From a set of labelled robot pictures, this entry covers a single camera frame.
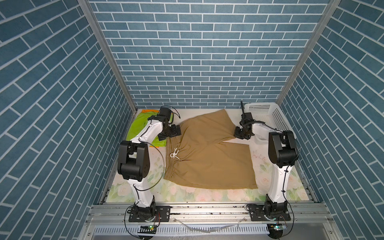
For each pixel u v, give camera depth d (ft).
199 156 3.07
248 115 2.85
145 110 3.90
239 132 3.10
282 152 1.86
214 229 2.32
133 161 1.62
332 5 2.31
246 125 2.60
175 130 2.80
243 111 2.90
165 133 2.65
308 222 2.42
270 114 3.82
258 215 2.40
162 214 2.43
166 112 2.47
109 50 2.85
